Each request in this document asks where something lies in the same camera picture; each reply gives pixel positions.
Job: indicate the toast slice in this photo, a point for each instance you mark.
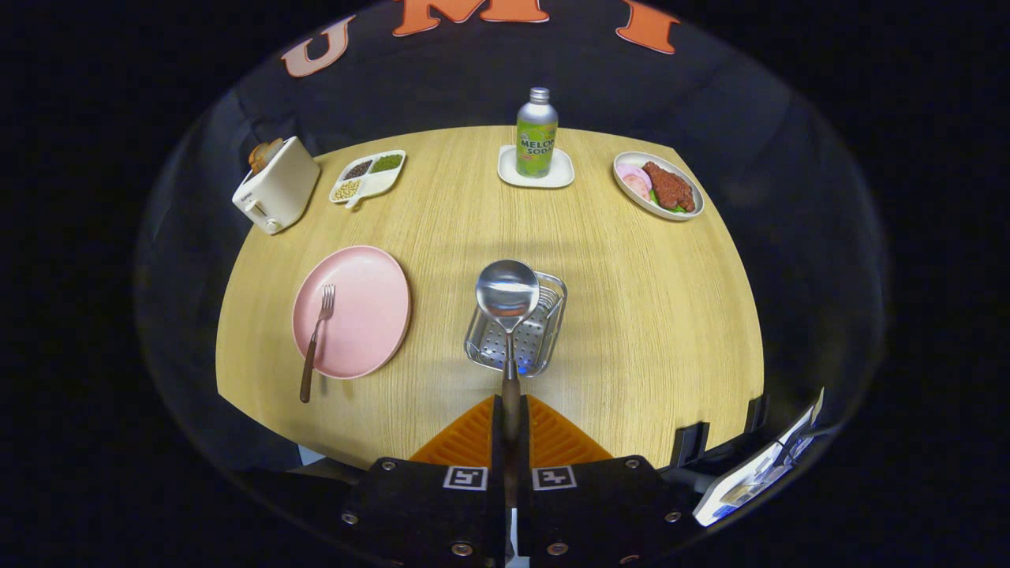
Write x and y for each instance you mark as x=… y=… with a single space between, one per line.
x=264 y=154

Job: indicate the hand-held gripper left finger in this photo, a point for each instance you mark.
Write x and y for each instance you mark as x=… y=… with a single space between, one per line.
x=498 y=450

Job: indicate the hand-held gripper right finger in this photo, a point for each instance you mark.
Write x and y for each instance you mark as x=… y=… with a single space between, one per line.
x=525 y=454

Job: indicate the pink ham slices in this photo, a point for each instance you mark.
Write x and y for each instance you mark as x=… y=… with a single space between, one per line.
x=634 y=183

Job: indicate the brown meat piece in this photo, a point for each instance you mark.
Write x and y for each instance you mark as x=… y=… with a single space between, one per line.
x=671 y=189

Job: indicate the white square coaster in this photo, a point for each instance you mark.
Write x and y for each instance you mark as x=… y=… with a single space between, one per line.
x=509 y=175

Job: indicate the cream white toaster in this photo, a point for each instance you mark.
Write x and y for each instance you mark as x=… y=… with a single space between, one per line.
x=276 y=193

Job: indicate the white divided bean tray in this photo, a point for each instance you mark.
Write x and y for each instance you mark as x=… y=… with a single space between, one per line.
x=379 y=183

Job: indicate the pink round plate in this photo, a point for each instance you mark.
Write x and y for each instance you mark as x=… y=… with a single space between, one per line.
x=363 y=315

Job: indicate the green soda bottle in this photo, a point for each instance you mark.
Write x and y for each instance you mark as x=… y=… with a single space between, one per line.
x=536 y=134

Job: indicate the white oval food plate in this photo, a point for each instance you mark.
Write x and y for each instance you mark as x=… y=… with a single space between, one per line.
x=652 y=199

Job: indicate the perforated metal drain basket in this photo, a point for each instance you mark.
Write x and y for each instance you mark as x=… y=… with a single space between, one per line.
x=546 y=331

